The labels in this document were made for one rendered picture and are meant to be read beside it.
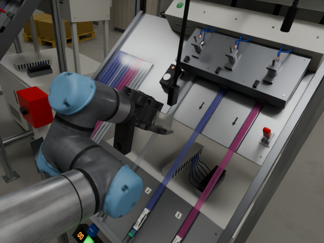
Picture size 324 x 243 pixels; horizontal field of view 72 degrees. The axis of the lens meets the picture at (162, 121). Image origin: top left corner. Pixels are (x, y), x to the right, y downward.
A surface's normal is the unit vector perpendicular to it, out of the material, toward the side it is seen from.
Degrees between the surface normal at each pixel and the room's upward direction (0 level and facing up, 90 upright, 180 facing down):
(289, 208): 0
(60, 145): 40
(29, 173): 0
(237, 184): 0
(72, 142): 13
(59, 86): 58
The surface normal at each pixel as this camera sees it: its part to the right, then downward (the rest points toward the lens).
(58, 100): -0.48, -0.14
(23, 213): 0.63, -0.51
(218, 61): -0.36, -0.36
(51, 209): 0.73, -0.29
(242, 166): 0.11, -0.83
